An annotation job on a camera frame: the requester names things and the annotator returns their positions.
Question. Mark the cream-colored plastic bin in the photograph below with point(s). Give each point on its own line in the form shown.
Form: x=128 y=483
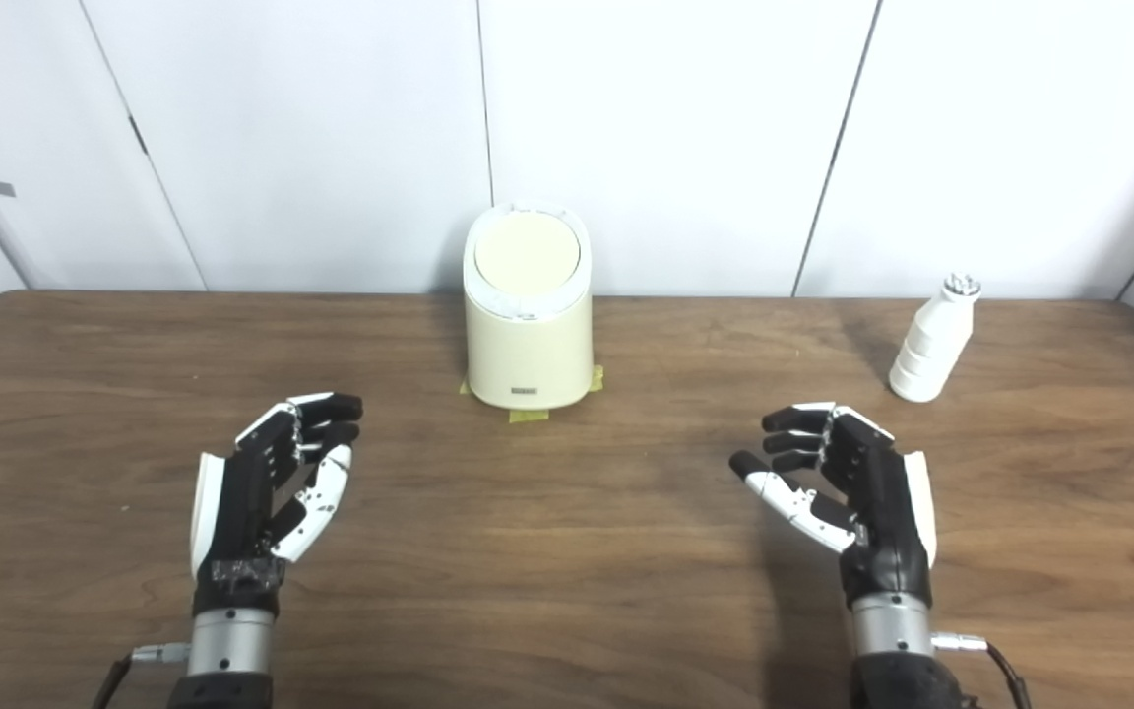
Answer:
x=528 y=350

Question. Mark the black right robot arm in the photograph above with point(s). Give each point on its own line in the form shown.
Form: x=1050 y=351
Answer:
x=897 y=655

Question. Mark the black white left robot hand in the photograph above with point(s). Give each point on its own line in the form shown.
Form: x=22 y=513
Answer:
x=232 y=492

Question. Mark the small white plastic bottle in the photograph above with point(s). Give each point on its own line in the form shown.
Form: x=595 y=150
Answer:
x=931 y=340

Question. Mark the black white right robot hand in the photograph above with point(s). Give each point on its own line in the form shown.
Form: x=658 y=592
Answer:
x=877 y=502

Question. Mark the round cream bin lid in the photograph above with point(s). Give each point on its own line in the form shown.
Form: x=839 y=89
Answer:
x=528 y=251

